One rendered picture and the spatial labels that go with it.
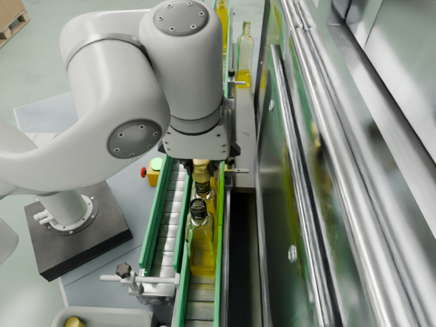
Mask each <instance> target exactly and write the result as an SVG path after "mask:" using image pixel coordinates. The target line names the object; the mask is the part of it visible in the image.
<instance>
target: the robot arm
mask: <svg viewBox="0 0 436 327"><path fill-rule="evenodd" d="M59 46H60V54H61V57H62V61H63V64H64V68H65V71H66V75H67V80H68V83H69V87H70V90H71V94H72V98H73V102H74V105H75V109H76V112H77V116H78V119H79V120H78V121H77V122H76V123H75V124H74V125H73V126H72V127H70V128H69V129H67V130H66V131H65V132H63V133H44V132H22V131H20V129H18V128H16V127H15V126H14V125H12V124H10V123H9V122H7V121H5V120H3V119H1V118H0V200H2V199H3V198H5V197H6V196H8V195H35V196H36V197H37V199H38V200H39V201H40V202H41V203H42V204H43V206H44V207H45V209H46V210H45V211H44V212H41V213H38V214H37V215H34V219H35V220H38V219H42V221H40V224H45V223H47V222H50V224H51V226H52V227H53V228H55V229H57V230H61V231H67V230H73V229H75V228H78V227H80V226H81V225H83V224H84V223H85V222H86V221H87V220H88V219H89V218H90V216H91V214H92V211H93V204H92V202H91V200H90V199H89V198H88V197H86V196H84V195H81V194H80V192H79V191H78V188H84V187H87V186H90V185H94V184H97V183H99V182H102V181H104V180H106V179H108V178H110V177H111V176H113V175H115V174H116V173H118V172H120V171H121V170H123V169H124V168H126V167H128V166H129V165H130V164H133V163H134V162H135V161H137V160H139V159H140V158H141V157H143V156H145V155H146V154H147V153H148V152H150V151H151V150H152V149H153V148H155V146H157V144H158V152H162V153H164V154H168V155H169V156H170V157H172V158H175V159H177V160H180V164H182V165H183V166H184V169H186V170H187V173H188V175H192V166H191V159H196V160H210V176H214V173H215V171H218V170H219V165H220V162H223V161H225V160H227V159H229V157H235V156H239V155H241V147H240V146H239V145H238V144H237V143H236V142H235V141H234V140H233V139H232V138H231V136H232V130H231V118H230V111H229V109H230V110H233V109H234V99H229V98H228V97H225V95H223V94H224V90H223V26H222V23H221V20H220V18H219V16H218V14H217V13H216V11H215V10H214V9H213V8H212V7H211V6H210V5H208V4H207V3H205V2H203V1H199V0H167V1H164V2H162V3H160V4H159V5H157V6H155V7H154V8H145V9H136V10H105V11H96V12H88V13H85V14H82V15H79V16H77V17H75V18H73V19H71V20H70V21H68V22H67V23H66V25H65V26H64V28H63V29H62V32H61V33H60V39H59ZM44 217H48V218H46V219H43V218H44ZM18 242H19V236H18V234H17V233H16V232H15V231H14V230H13V229H12V228H11V227H10V226H8V225H7V224H6V223H5V222H4V220H2V218H0V265H1V264H3V263H4V262H5V261H6V260H7V259H8V258H9V257H10V256H11V254H12V253H13V251H15V249H16V247H17V245H18Z"/></svg>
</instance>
